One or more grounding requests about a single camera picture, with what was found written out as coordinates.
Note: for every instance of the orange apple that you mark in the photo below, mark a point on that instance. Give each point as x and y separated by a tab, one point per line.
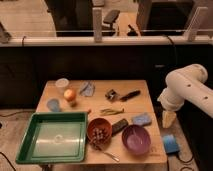
70	95

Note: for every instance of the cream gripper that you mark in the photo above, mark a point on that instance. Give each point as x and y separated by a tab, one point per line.
168	118

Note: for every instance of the blue sponge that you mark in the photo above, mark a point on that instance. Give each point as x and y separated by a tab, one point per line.
142	120

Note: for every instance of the crumpled blue cloth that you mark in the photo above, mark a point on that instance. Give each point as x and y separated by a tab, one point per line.
87	89

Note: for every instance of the white horizontal rail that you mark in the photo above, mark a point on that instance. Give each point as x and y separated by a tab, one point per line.
106	41

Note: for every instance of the black rectangular block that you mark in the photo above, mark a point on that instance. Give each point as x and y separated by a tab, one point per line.
119	126

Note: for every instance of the clear plastic cup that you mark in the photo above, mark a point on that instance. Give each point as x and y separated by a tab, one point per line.
62	85

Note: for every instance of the green plastic tray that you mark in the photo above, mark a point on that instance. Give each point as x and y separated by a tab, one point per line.
54	137

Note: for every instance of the black office chair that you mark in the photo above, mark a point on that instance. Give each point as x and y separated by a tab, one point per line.
110	19

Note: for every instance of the orange bowl with beads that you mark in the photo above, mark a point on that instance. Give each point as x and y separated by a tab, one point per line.
99	131

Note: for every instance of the purple bowl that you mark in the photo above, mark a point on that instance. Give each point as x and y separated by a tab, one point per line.
136	139

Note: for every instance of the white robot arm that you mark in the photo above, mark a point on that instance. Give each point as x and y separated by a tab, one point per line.
185	84

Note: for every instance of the light blue lid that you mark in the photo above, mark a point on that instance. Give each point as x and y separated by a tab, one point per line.
53	105

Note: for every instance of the wooden table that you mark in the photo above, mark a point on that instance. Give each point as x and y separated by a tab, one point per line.
133	107

